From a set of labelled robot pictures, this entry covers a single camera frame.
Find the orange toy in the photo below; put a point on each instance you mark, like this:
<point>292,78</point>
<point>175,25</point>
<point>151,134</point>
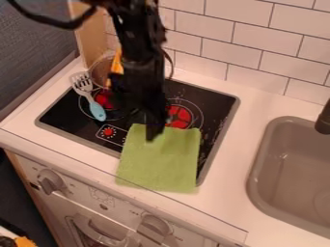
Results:
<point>117,64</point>

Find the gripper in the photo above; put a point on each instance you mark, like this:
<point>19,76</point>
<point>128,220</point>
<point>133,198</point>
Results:
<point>144,93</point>

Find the silver pot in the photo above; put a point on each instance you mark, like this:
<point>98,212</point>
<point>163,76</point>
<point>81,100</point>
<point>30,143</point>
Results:
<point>98,72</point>

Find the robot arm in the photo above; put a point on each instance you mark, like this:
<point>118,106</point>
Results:
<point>137,29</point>

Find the toy sink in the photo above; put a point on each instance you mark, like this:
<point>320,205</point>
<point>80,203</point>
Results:
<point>292,173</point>

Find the white and blue spatula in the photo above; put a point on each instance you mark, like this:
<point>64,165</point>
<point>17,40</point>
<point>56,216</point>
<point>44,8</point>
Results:
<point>88,93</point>

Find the wooden board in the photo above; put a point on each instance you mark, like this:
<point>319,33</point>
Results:
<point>92,38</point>

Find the green cloth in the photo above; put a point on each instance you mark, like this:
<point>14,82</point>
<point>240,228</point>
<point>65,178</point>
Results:
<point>161,160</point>

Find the toy stove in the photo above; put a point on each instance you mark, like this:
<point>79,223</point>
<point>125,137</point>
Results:
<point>210,106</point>

